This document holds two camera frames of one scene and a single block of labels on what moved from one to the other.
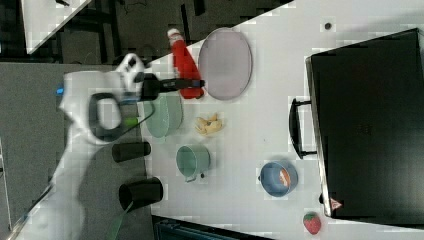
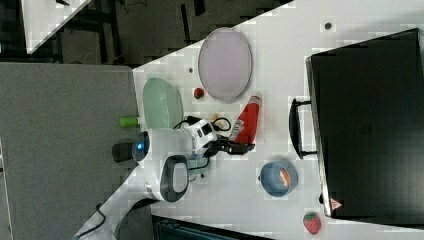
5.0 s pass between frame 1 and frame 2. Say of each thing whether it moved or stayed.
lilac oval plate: stayed
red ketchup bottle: moved
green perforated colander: stayed
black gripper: moved
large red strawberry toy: stayed
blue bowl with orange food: stayed
